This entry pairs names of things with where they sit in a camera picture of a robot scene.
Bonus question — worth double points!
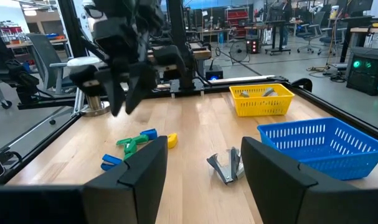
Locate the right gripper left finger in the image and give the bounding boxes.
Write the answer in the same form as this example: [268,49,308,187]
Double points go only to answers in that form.
[0,136,169,224]

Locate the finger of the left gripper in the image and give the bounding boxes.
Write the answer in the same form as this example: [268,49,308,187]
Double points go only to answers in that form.
[124,62,158,116]
[96,70,128,118]

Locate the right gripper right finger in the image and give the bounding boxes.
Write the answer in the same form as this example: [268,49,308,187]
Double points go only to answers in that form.
[240,136,378,224]

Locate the blue stapler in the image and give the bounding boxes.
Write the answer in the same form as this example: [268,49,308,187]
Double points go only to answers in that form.
[139,128,158,141]
[100,153,123,172]

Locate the green stapler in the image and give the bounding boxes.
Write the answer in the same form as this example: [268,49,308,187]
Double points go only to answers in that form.
[115,134,150,147]
[123,141,139,161]

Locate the yellow stapler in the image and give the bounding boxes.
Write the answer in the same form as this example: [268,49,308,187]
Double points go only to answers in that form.
[166,133,179,149]

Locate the white dome lamp brass base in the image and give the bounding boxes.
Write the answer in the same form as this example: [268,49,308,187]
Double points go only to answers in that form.
[66,56,112,118]

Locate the wooden workbench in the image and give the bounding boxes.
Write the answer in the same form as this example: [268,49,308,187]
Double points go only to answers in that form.
[146,42,213,63]

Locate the small black box blue light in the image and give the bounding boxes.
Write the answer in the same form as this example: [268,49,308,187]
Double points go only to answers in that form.
[205,64,224,80]

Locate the blue plastic basket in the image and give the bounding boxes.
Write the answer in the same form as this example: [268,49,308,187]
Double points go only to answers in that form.
[257,117,378,181]

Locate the black floor fan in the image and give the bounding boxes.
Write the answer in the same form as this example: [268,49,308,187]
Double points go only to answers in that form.
[229,39,249,63]

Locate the red storage shelving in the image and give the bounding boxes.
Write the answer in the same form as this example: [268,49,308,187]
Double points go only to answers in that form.
[225,6,250,38]

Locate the wooden table with bins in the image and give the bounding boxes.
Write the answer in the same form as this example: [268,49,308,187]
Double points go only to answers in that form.
[0,18,70,63]

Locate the grey office chair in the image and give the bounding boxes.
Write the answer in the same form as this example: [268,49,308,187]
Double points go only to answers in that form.
[26,33,81,94]

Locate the black computer with lights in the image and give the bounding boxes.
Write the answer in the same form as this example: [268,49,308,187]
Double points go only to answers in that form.
[245,37,260,54]

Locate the yellow plastic basket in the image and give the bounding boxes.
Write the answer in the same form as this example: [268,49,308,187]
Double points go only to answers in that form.
[228,83,295,118]

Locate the black standing desk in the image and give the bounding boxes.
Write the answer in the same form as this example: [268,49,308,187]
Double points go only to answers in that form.
[263,19,305,56]

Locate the person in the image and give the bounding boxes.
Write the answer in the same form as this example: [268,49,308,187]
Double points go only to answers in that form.
[278,0,294,47]

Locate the dark office chair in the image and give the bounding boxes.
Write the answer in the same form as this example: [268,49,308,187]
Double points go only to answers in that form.
[296,11,326,54]
[318,26,345,57]

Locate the computer tower green fans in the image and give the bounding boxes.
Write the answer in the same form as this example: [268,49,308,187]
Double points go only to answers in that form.
[346,46,378,96]

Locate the black desk wooden top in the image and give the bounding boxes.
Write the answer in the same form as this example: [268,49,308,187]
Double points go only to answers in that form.
[339,15,378,63]

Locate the white plastic jug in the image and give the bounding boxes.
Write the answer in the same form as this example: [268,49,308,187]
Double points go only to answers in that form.
[329,4,341,19]

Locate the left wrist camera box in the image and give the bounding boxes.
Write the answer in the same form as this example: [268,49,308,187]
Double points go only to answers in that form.
[92,17,139,62]

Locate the black metal table frame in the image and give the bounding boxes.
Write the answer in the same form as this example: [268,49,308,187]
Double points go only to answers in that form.
[0,0,378,185]

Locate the black bracket with cables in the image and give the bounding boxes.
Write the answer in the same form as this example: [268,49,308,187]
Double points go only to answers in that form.
[3,58,42,105]

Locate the floor cable bundle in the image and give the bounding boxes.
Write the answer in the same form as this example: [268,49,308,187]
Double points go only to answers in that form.
[306,62,348,83]

